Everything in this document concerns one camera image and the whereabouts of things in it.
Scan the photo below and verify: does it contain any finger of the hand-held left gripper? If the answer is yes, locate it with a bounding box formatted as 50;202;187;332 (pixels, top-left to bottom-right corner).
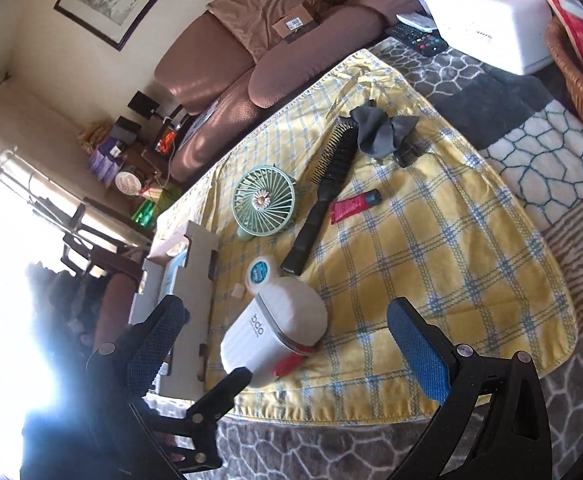
141;366;253;476

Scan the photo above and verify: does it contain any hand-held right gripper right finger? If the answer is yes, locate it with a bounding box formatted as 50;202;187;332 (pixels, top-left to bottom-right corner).
386;297;555;480

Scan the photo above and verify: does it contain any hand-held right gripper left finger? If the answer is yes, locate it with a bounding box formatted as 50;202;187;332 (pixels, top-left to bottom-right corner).
21;294;192;480

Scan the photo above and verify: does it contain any cardboard box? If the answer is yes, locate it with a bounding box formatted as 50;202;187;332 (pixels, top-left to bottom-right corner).
128;220;219;401

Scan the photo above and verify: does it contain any white ribbed case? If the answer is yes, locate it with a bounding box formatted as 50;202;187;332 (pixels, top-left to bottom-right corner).
220;280;328;391

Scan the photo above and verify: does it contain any round blue white container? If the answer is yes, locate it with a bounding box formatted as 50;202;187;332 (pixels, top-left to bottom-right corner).
245;256;284;297

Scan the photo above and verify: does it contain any black hairbrush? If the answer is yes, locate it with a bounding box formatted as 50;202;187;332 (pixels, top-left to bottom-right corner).
280;116;359;277

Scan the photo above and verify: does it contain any blue white flat pack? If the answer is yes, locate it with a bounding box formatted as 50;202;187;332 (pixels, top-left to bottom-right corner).
164;252;189;296

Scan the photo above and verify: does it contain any yellow plaid cloth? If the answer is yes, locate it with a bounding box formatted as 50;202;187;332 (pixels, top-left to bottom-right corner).
151;49;579;420

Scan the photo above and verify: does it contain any pile of dark clothes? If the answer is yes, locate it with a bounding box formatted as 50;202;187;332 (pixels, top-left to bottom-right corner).
26;260;107;351

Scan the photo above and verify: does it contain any wooden chair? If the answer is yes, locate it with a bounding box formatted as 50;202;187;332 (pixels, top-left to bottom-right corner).
61;205;144;281

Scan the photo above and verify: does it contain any green shiny packet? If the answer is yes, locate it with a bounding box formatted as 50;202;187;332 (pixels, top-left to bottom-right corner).
131;199;159;228

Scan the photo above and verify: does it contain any green bag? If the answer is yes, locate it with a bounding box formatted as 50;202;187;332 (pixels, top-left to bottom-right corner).
158;185;182;211

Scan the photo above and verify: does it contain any round tin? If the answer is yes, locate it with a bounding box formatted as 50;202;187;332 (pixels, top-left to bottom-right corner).
115;165;144;196

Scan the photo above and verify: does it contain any red tube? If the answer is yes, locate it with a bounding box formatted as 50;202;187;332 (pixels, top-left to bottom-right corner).
329;189;383;224

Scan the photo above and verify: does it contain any green handheld fan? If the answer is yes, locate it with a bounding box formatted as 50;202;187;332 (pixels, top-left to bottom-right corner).
232;164;297;241

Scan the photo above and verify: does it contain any purple box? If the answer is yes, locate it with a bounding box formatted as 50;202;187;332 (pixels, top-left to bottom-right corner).
88;157;122;181
87;137;117;161

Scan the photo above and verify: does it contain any metal rack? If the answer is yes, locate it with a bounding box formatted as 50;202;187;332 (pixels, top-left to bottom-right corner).
0;147;87;241

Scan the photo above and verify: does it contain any white blue paper sheet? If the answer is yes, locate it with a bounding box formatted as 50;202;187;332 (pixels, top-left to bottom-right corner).
178;100;219;146

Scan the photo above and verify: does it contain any black power adapter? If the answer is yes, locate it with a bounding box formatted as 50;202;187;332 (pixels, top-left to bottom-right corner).
128;91;159;118

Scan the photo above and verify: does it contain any brown sofa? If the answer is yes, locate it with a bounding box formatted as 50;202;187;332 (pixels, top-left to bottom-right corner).
154;0;452;183

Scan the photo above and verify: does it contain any wicker basket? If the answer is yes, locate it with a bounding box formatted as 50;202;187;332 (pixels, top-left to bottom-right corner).
545;15;583;161

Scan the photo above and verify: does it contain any black remote control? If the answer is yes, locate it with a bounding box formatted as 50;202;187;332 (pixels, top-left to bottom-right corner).
385;21;449;58

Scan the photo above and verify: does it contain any white remote control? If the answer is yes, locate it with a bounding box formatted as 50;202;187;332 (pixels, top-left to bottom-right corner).
396;11;437;31

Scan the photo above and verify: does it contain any white storage box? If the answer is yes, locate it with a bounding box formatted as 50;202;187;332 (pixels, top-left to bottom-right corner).
424;0;555;76

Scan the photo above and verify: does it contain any small cardboard parcel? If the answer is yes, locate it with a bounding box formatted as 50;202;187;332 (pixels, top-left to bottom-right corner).
271;2;322;41

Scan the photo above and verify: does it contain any red packet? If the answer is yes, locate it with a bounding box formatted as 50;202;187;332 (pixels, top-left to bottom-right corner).
526;0;583;81

